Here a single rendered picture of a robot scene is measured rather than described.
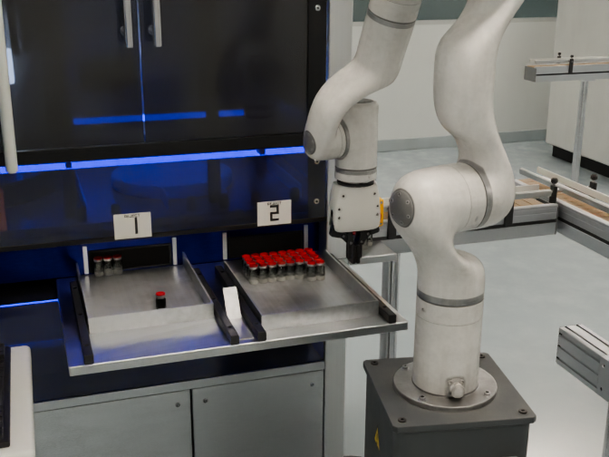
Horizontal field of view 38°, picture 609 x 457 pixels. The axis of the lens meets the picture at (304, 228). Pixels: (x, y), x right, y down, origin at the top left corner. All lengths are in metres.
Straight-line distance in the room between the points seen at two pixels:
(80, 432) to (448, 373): 1.02
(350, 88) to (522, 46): 6.16
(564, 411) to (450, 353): 1.89
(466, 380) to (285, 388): 0.80
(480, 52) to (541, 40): 6.41
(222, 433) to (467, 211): 1.09
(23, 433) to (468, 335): 0.81
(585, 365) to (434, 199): 1.34
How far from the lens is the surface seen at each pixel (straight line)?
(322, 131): 1.65
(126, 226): 2.05
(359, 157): 1.71
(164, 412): 2.26
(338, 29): 2.08
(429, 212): 1.43
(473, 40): 1.44
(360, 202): 1.75
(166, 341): 1.79
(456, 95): 1.45
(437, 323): 1.55
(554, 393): 3.55
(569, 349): 2.72
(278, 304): 1.94
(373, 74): 1.63
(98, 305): 1.98
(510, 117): 7.81
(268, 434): 2.37
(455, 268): 1.50
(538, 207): 2.57
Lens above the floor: 1.64
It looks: 18 degrees down
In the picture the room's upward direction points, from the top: straight up
